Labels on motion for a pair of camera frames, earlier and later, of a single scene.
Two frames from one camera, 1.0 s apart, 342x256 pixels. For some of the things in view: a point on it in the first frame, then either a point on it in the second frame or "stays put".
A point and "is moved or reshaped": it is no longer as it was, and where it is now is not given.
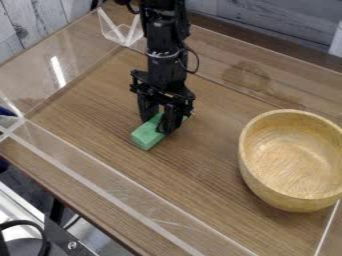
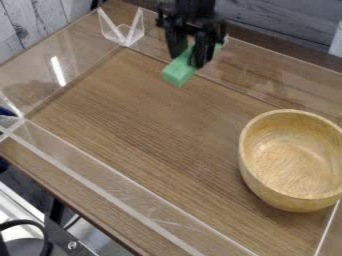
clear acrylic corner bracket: (123, 34) stays put
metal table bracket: (61, 240) stays put
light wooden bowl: (290, 159) stays put
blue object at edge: (5, 111) stays put
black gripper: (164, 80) to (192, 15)
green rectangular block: (146, 136) is moved or reshaped
